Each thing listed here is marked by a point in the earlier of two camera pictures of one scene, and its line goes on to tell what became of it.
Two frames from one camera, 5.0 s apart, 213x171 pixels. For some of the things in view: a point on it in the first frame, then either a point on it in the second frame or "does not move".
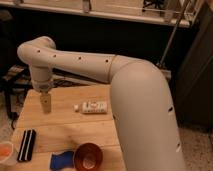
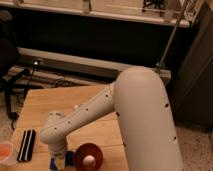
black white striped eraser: (25, 153) does not move
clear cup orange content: (6, 151) does not move
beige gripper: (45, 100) to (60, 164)
